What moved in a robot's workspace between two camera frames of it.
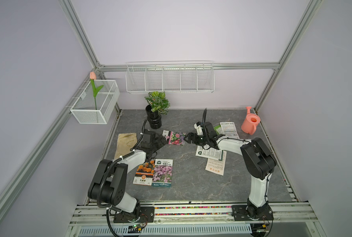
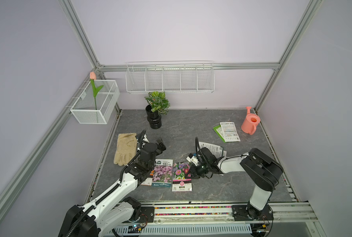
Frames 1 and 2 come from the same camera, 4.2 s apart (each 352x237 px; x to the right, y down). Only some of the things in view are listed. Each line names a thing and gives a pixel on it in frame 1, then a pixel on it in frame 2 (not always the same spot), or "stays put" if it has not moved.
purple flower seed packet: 162,173 stays put
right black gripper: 193,140 → 193,172
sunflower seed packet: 211,153 stays put
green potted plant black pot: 158,104 stays put
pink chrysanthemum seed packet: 176,138 → 181,180
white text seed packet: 229,129 stays put
